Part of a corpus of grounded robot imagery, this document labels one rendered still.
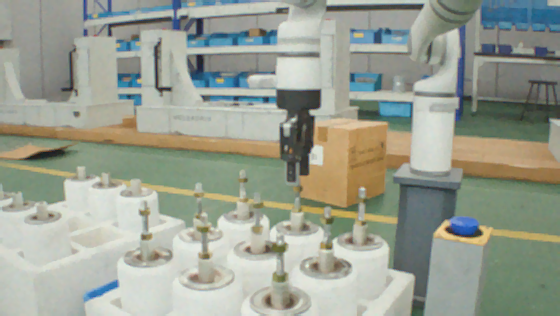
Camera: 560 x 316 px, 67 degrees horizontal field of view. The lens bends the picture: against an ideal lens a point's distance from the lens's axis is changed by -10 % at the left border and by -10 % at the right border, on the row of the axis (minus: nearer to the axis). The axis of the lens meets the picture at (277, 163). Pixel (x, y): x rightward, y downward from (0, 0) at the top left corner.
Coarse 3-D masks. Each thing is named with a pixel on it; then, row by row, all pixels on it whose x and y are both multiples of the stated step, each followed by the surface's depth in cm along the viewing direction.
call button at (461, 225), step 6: (450, 222) 60; (456, 222) 59; (462, 222) 59; (468, 222) 59; (474, 222) 59; (456, 228) 59; (462, 228) 58; (468, 228) 58; (474, 228) 58; (462, 234) 59
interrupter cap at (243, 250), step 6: (264, 240) 74; (234, 246) 72; (240, 246) 72; (246, 246) 72; (264, 246) 73; (270, 246) 72; (234, 252) 70; (240, 252) 70; (246, 252) 70; (264, 252) 70; (270, 252) 70; (246, 258) 68; (252, 258) 68; (258, 258) 67; (264, 258) 68; (270, 258) 68
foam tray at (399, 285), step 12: (396, 276) 77; (408, 276) 77; (396, 288) 73; (408, 288) 75; (96, 300) 68; (108, 300) 68; (120, 300) 70; (360, 300) 69; (384, 300) 69; (396, 300) 70; (408, 300) 77; (96, 312) 66; (108, 312) 65; (120, 312) 65; (360, 312) 69; (372, 312) 66; (384, 312) 66; (396, 312) 71; (408, 312) 78
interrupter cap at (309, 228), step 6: (282, 222) 83; (288, 222) 83; (306, 222) 83; (312, 222) 83; (276, 228) 80; (282, 228) 80; (288, 228) 81; (306, 228) 81; (312, 228) 80; (318, 228) 80; (288, 234) 78; (294, 234) 77; (300, 234) 77; (306, 234) 78; (312, 234) 78
